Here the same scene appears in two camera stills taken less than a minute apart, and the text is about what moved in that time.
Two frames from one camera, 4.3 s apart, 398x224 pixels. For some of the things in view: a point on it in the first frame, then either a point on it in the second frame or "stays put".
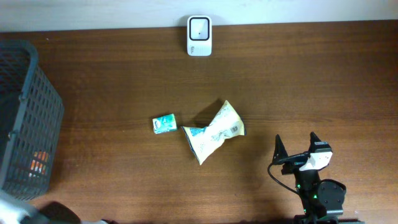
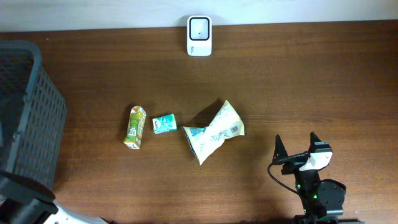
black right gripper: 292,162 stays put
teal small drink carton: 164,124 stays put
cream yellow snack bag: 227,123 stays put
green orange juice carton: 39,163 → 135,126
